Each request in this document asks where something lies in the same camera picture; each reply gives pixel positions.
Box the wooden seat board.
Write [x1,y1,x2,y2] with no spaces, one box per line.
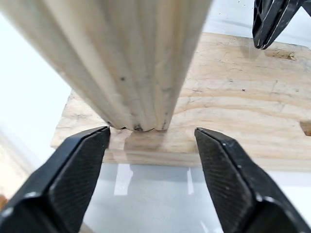
[50,32,311,172]

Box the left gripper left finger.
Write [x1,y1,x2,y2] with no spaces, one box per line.
[0,125,111,233]

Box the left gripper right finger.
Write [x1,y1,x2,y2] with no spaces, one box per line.
[194,127,311,233]

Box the wooden leg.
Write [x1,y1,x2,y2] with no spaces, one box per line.
[0,0,214,133]

